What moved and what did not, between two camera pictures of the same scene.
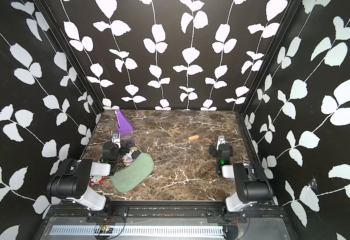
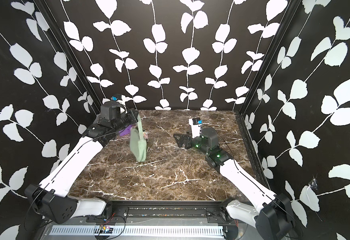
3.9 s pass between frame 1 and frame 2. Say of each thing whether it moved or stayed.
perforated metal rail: stayed
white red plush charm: moved
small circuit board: stayed
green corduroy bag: moved
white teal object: moved
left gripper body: moved
